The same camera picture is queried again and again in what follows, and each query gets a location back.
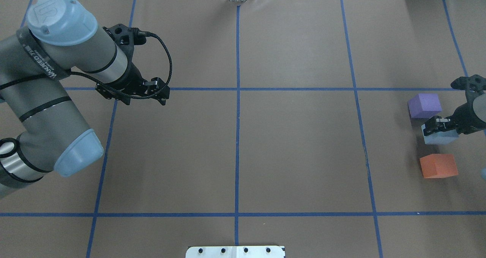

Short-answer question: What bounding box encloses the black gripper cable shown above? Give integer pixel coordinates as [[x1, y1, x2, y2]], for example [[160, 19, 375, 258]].
[[68, 30, 173, 100]]

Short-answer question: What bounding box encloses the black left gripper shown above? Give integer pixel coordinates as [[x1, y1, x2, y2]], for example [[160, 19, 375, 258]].
[[95, 24, 170, 106]]

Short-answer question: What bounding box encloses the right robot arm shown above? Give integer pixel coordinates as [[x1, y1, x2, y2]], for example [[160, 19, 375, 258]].
[[421, 74, 486, 144]]

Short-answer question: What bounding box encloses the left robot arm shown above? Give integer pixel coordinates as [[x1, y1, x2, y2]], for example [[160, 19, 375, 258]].
[[0, 0, 172, 198]]

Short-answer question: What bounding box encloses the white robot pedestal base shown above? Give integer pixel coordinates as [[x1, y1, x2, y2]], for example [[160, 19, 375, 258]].
[[185, 245, 286, 258]]

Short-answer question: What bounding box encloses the orange foam block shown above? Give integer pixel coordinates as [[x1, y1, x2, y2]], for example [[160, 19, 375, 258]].
[[419, 154, 459, 179]]

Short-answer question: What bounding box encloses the purple foam block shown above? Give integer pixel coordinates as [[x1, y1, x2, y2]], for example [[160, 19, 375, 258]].
[[407, 93, 443, 119]]

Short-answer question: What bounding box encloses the light blue foam block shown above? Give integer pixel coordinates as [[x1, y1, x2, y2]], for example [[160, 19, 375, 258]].
[[421, 124, 459, 145]]

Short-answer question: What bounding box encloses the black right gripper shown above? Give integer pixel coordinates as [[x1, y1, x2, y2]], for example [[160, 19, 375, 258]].
[[424, 74, 486, 135]]

